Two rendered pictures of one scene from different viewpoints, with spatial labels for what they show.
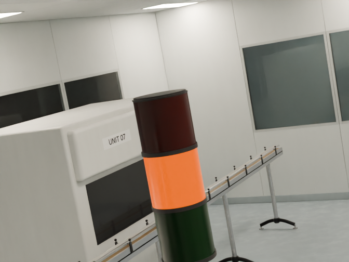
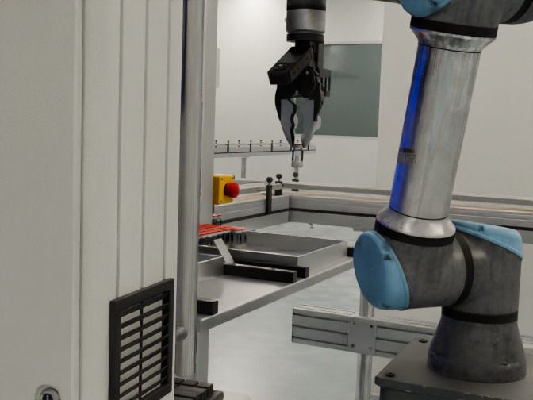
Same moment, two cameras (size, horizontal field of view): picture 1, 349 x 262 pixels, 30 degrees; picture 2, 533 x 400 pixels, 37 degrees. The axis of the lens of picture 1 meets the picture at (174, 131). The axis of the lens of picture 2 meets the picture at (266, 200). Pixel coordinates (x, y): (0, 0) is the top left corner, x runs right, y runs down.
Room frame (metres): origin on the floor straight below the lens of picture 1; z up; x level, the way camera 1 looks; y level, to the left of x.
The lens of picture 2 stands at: (-1.32, -0.14, 1.16)
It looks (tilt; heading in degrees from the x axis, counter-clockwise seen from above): 5 degrees down; 356
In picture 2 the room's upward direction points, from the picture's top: 2 degrees clockwise
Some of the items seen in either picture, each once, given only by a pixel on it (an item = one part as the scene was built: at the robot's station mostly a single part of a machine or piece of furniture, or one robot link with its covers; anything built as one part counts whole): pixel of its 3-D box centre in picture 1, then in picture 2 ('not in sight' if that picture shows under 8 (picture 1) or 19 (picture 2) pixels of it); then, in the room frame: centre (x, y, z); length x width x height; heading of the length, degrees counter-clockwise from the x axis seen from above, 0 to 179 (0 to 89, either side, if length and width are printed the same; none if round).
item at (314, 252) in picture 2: not in sight; (250, 248); (0.34, -0.21, 0.90); 0.34 x 0.26 x 0.04; 60
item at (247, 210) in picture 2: not in sight; (221, 205); (0.99, -0.15, 0.92); 0.69 x 0.16 x 0.16; 150
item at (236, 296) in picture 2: not in sight; (189, 271); (0.21, -0.08, 0.87); 0.70 x 0.48 x 0.02; 150
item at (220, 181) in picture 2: not in sight; (215, 188); (0.67, -0.13, 0.99); 0.08 x 0.07 x 0.07; 60
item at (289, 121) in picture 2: not in sight; (292, 122); (0.21, -0.28, 1.17); 0.06 x 0.03 x 0.09; 150
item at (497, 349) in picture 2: not in sight; (477, 336); (-0.13, -0.55, 0.84); 0.15 x 0.15 x 0.10
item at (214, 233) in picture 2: not in sight; (214, 240); (0.38, -0.13, 0.90); 0.18 x 0.02 x 0.05; 150
